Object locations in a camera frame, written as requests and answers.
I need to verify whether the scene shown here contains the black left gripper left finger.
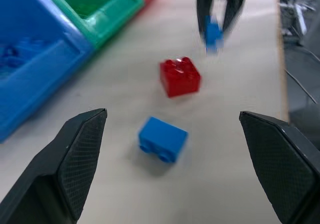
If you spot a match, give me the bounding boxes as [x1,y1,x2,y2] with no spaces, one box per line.
[0,108,108,224]

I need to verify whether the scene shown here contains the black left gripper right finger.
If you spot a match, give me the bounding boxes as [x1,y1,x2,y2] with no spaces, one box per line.
[239,111,320,224]

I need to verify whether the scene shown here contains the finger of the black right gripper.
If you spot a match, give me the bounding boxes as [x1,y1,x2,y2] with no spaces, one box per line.
[222,0,249,32]
[196,0,216,38]

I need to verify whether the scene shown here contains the blue toy brick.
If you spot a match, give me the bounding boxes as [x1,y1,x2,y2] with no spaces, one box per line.
[204,15,225,55]
[138,116,189,163]

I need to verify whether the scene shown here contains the red toy brick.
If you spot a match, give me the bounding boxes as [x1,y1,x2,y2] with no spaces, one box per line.
[159,56,202,99]

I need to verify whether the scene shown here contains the green plastic bin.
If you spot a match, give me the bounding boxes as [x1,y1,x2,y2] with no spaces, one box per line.
[24,0,146,50]

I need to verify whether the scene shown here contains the blue plastic bin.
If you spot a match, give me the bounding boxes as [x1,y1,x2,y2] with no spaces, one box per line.
[0,0,95,144]

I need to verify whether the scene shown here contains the grey metal frame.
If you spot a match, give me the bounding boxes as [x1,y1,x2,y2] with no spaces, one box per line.
[278,0,320,46]

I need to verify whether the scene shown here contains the black cable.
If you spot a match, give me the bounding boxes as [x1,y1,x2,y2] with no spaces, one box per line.
[284,68,319,105]

